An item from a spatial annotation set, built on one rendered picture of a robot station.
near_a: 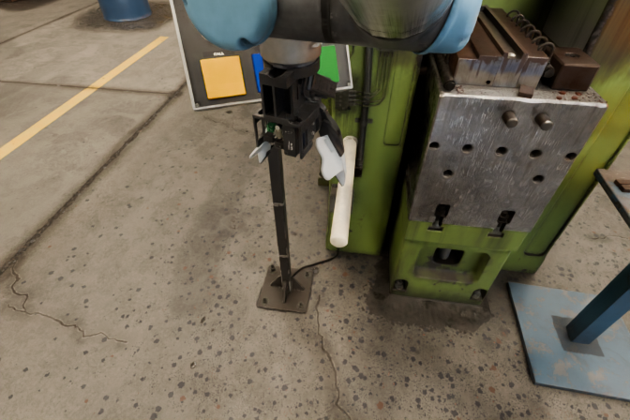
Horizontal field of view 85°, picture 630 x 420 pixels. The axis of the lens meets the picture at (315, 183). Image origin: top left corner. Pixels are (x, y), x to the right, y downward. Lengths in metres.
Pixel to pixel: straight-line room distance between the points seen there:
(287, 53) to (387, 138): 0.83
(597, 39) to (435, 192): 0.56
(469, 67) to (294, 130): 0.61
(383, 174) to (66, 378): 1.33
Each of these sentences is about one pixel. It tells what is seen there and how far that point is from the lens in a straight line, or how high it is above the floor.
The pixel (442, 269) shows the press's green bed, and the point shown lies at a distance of 1.47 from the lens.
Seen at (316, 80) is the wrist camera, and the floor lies 1.10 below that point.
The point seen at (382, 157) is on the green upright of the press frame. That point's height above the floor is 0.56.
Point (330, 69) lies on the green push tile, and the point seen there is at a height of 1.00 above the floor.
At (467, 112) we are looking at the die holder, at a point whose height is 0.87.
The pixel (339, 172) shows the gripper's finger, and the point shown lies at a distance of 0.53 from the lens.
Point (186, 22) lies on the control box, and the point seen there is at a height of 1.10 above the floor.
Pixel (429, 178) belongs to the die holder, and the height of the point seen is 0.65.
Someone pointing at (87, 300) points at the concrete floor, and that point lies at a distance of 1.77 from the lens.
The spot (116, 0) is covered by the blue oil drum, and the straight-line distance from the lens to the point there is 5.18.
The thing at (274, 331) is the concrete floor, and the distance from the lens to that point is 1.45.
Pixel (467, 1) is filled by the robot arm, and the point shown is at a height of 1.24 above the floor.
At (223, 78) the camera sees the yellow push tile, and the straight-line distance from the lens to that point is 0.73.
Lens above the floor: 1.30
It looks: 41 degrees down
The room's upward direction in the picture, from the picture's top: straight up
